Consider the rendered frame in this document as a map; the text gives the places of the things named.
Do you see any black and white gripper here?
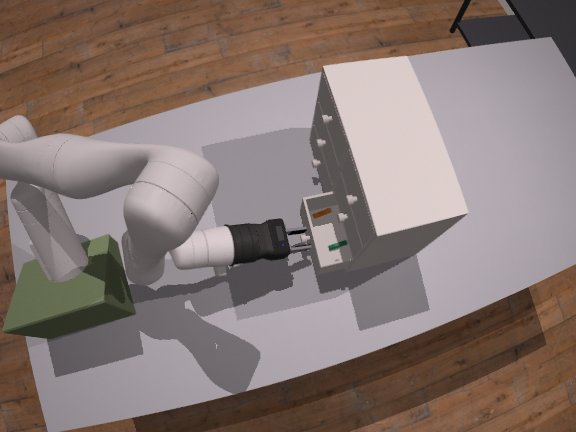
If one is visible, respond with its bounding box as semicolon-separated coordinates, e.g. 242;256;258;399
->
202;218;312;277

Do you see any white chest of drawers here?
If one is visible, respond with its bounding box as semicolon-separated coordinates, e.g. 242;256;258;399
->
309;56;469;272

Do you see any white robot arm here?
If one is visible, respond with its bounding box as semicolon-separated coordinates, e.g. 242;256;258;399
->
0;115;219;286

